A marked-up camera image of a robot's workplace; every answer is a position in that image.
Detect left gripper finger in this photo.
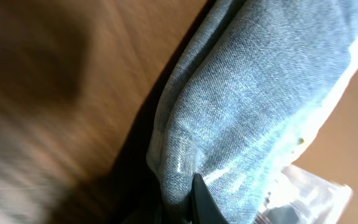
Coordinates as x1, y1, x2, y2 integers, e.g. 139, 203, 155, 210
191, 174, 228, 224

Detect blue jeans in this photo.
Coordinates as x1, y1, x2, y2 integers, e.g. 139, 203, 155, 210
147, 0, 358, 223

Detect clear plastic storage container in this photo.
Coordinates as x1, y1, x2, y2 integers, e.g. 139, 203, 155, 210
254, 165, 353, 224

